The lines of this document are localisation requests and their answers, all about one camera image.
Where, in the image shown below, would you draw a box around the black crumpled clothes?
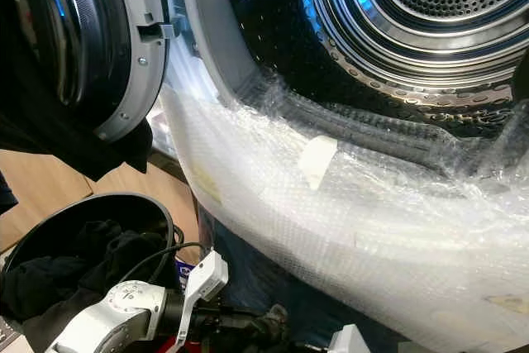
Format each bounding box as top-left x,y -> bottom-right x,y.
0,219 -> 171,353

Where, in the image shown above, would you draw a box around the yellow tape piece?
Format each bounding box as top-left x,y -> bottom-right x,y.
192,167 -> 221,205

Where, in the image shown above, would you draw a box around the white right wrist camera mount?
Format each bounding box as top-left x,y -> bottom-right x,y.
326,324 -> 369,353

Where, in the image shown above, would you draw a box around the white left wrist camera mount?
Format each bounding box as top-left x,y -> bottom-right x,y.
178,250 -> 230,351

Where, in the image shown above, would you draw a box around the dark blue cloth cover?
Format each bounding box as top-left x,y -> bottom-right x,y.
198,208 -> 340,351

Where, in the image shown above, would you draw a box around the clear bubble wrap sheet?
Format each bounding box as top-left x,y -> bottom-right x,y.
157,64 -> 529,353

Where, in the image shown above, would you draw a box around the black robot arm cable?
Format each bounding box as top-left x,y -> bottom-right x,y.
124,241 -> 207,288

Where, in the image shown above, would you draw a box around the black round laundry basket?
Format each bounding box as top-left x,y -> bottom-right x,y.
4,192 -> 179,321

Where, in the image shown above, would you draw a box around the grey power strip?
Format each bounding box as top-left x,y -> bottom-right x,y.
0,320 -> 24,353

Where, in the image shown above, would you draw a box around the black hanging garment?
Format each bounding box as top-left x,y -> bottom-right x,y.
0,0 -> 155,213

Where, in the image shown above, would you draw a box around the white tape piece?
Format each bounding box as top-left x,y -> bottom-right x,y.
298,134 -> 340,191

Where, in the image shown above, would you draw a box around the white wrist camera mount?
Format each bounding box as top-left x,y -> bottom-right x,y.
326,324 -> 369,353
178,250 -> 230,351

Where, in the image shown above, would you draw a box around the round grey washer door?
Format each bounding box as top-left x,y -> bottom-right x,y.
41,0 -> 173,144

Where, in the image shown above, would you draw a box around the white front-load washing machine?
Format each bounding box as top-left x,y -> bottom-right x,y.
153,0 -> 529,353

